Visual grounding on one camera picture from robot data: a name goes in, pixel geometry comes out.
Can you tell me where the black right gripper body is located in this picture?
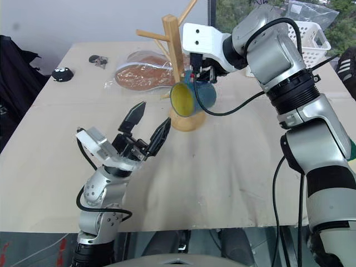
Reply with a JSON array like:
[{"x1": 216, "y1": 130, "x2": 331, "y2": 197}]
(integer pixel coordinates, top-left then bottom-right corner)
[{"x1": 198, "y1": 56, "x2": 227, "y2": 84}]

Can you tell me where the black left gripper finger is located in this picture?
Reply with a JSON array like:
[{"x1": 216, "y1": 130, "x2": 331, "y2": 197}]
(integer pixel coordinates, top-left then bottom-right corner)
[
  {"x1": 145, "y1": 116, "x2": 172, "y2": 158},
  {"x1": 118, "y1": 101, "x2": 147, "y2": 133}
]

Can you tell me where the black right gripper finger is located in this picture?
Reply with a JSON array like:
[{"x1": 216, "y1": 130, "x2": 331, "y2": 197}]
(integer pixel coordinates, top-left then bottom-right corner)
[
  {"x1": 194, "y1": 72, "x2": 216, "y2": 85},
  {"x1": 190, "y1": 53, "x2": 202, "y2": 75}
]

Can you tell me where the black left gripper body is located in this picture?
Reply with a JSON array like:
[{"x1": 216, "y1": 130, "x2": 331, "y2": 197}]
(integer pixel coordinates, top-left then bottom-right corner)
[{"x1": 111, "y1": 132, "x2": 150, "y2": 162}]

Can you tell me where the blue mug with yellow inside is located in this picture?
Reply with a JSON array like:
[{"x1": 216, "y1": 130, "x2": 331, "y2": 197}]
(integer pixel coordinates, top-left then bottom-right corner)
[{"x1": 169, "y1": 80, "x2": 217, "y2": 118}]

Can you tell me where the wooden mug tree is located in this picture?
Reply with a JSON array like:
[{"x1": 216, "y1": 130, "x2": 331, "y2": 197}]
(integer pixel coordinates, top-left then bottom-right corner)
[{"x1": 135, "y1": 0, "x2": 207, "y2": 132}]

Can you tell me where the brown pad in clear bag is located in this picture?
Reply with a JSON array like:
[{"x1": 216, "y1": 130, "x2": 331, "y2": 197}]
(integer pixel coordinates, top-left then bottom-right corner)
[{"x1": 105, "y1": 50, "x2": 179, "y2": 93}]

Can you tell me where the black round plush with eyes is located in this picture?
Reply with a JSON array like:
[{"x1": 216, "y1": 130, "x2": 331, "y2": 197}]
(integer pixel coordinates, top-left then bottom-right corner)
[{"x1": 51, "y1": 66, "x2": 75, "y2": 83}]

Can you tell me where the white plastic basket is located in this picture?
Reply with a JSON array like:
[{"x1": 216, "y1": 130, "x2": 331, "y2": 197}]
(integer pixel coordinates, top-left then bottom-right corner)
[{"x1": 244, "y1": 20, "x2": 332, "y2": 78}]

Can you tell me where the clear plastic bag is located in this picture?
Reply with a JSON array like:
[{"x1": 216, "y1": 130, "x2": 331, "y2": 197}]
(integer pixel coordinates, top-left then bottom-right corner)
[{"x1": 280, "y1": 0, "x2": 340, "y2": 32}]

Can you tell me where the black jacket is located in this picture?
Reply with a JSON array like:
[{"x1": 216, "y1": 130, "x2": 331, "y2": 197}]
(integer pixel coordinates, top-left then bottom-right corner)
[{"x1": 0, "y1": 34, "x2": 51, "y2": 154}]

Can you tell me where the dark rounded shape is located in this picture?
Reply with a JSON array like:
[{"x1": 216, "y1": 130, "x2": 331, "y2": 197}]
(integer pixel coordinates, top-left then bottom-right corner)
[{"x1": 220, "y1": 228, "x2": 254, "y2": 260}]

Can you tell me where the black shoe with white stripes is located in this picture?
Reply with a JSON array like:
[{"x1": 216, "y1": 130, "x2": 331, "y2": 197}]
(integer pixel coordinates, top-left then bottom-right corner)
[{"x1": 334, "y1": 46, "x2": 356, "y2": 101}]

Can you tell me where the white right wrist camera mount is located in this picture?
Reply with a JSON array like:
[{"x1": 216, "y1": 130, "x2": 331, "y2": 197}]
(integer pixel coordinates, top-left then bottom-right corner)
[{"x1": 182, "y1": 22, "x2": 249, "y2": 75}]

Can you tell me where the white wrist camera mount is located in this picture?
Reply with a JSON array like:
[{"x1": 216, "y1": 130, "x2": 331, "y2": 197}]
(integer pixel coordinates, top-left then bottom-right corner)
[
  {"x1": 182, "y1": 22, "x2": 249, "y2": 75},
  {"x1": 75, "y1": 126, "x2": 144, "y2": 171}
]

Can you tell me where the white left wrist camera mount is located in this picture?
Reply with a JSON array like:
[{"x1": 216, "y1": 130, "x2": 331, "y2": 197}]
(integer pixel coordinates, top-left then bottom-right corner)
[{"x1": 75, "y1": 126, "x2": 144, "y2": 171}]

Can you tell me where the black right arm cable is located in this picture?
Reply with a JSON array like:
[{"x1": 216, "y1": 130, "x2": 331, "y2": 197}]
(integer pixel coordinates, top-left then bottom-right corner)
[{"x1": 193, "y1": 17, "x2": 307, "y2": 267}]

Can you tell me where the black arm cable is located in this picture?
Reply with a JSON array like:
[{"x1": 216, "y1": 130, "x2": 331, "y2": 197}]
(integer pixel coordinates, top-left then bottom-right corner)
[
  {"x1": 76, "y1": 127, "x2": 133, "y2": 221},
  {"x1": 193, "y1": 17, "x2": 307, "y2": 267}
]

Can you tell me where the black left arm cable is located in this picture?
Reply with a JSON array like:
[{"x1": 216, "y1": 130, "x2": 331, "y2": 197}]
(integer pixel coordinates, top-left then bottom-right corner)
[{"x1": 76, "y1": 127, "x2": 133, "y2": 221}]

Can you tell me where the black window frame post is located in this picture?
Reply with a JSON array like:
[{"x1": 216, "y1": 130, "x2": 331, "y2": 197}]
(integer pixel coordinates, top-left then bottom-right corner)
[{"x1": 208, "y1": 0, "x2": 218, "y2": 29}]

